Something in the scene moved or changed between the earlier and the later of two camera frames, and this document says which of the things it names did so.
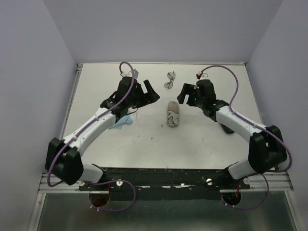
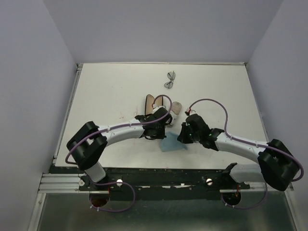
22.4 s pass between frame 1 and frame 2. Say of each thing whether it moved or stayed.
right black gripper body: moved
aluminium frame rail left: stayed
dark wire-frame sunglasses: stayed
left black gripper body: moved
